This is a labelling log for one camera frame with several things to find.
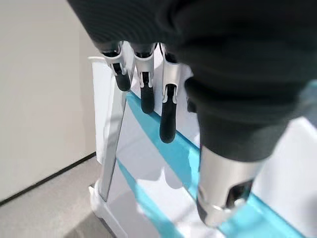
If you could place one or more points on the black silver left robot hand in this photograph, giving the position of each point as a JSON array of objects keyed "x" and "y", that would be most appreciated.
[{"x": 235, "y": 62}]

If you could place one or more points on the white blue medical cart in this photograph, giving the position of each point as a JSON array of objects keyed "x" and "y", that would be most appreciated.
[{"x": 138, "y": 153}]

